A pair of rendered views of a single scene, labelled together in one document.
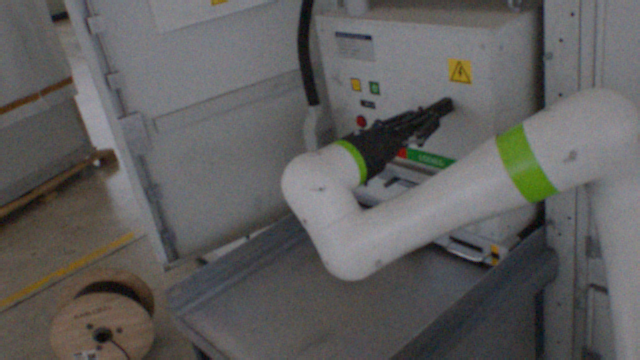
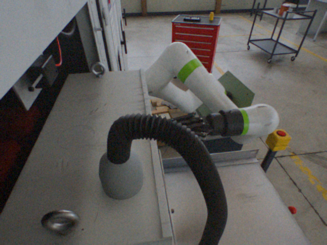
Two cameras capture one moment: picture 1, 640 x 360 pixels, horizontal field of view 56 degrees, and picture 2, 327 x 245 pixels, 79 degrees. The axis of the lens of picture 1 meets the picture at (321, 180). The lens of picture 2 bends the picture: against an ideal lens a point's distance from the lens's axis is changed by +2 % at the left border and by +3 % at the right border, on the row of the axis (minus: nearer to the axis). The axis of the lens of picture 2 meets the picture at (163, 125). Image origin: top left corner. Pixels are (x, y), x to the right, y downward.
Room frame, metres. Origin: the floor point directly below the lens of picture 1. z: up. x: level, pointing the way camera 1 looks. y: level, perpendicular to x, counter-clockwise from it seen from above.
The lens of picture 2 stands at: (1.56, -0.02, 1.65)
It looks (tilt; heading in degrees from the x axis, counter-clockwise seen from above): 40 degrees down; 208
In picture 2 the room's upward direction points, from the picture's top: straight up
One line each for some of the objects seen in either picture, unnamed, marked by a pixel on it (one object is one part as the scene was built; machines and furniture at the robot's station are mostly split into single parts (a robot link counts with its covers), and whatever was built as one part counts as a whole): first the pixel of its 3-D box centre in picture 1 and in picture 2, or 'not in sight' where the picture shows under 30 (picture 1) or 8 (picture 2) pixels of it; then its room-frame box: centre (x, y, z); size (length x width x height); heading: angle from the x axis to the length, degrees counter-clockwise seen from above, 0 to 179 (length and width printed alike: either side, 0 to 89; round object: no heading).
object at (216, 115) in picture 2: (386, 140); (207, 124); (1.05, -0.14, 1.23); 0.09 x 0.08 x 0.07; 127
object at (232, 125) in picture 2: (360, 158); (228, 123); (1.00, -0.08, 1.23); 0.09 x 0.06 x 0.12; 37
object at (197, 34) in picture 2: not in sight; (194, 47); (-1.65, -1.18, 0.51); 0.70 x 0.48 x 1.03; 101
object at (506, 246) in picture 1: (418, 219); not in sight; (1.28, -0.22, 0.90); 0.54 x 0.05 x 0.06; 37
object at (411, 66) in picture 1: (402, 128); not in sight; (1.27, -0.20, 1.15); 0.48 x 0.01 x 0.48; 37
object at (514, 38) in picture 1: (469, 88); (64, 192); (1.42, -0.41, 1.15); 0.51 x 0.50 x 0.48; 127
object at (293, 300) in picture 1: (357, 290); (209, 221); (1.14, -0.03, 0.82); 0.68 x 0.62 x 0.06; 127
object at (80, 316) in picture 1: (105, 320); not in sight; (2.07, 1.00, 0.20); 0.40 x 0.22 x 0.40; 98
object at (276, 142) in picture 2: not in sight; (277, 140); (0.52, 0.16, 0.85); 0.08 x 0.08 x 0.10; 37
